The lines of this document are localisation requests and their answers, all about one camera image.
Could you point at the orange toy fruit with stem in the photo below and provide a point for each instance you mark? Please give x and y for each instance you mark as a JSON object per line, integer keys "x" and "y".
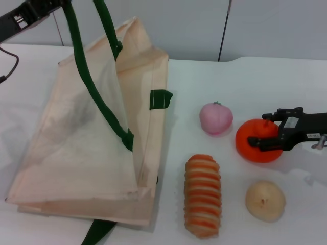
{"x": 255, "y": 130}

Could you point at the pink toy peach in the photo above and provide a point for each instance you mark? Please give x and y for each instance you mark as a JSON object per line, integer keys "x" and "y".
{"x": 215, "y": 120}

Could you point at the orange striped bread roll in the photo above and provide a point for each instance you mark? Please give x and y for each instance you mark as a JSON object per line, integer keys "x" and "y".
{"x": 201, "y": 196}

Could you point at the beige round toy fruit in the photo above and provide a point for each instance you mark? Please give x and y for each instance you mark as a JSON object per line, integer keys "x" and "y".
{"x": 265, "y": 201}

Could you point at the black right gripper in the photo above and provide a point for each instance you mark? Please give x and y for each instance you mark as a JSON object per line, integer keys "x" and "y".
{"x": 306, "y": 127}

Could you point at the silver right wrist connector plug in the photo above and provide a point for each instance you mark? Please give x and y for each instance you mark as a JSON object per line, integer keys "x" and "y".
{"x": 320, "y": 143}

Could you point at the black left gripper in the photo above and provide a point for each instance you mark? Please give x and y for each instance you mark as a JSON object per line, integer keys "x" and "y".
{"x": 15, "y": 23}

